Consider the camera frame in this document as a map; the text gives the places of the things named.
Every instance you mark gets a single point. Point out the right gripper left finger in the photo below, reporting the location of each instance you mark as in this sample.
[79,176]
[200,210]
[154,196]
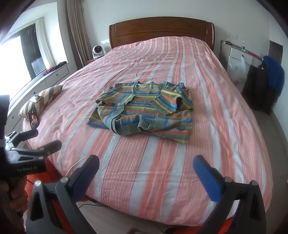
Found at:
[67,193]

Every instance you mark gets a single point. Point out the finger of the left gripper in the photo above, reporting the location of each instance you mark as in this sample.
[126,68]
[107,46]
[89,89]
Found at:
[14,138]
[39,153]

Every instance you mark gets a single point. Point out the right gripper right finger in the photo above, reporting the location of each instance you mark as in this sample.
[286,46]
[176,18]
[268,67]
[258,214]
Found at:
[250,215]

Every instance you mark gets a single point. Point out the striped knit sweater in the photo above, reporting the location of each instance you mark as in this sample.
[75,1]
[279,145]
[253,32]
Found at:
[159,109]

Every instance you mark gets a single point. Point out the person's left hand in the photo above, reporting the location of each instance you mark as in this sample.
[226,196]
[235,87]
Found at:
[19,201]

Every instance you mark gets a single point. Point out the smartphone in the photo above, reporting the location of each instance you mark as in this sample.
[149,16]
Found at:
[33,118]

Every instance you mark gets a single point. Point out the striped cushion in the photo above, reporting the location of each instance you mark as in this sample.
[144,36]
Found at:
[46,97]

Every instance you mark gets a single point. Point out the white window cabinet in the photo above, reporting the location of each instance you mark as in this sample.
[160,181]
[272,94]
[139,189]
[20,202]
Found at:
[14,121]

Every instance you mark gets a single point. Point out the pink striped bed cover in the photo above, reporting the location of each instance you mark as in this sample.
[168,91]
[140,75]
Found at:
[148,176]

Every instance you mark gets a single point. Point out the white sheer curtain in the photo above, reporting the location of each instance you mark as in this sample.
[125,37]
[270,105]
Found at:
[43,44]

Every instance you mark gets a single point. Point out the white round fan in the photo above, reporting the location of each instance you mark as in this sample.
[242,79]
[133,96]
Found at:
[97,52]

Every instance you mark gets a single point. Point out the black jacket on chair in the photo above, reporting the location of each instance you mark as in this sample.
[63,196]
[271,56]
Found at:
[257,92]

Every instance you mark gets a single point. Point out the brown curtain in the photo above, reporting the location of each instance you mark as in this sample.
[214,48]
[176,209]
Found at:
[81,47]

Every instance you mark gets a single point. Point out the white plastic bag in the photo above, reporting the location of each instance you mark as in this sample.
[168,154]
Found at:
[237,70]

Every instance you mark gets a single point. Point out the blue garment on chair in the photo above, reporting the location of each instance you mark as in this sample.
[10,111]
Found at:
[276,74]

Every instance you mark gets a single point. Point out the wooden headboard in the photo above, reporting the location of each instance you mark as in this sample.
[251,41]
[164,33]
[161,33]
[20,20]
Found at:
[135,30]

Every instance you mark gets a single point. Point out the white bedside desk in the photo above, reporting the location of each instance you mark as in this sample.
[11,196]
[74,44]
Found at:
[228,49]

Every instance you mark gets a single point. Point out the water bottle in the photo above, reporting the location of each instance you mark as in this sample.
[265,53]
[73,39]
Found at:
[243,46]

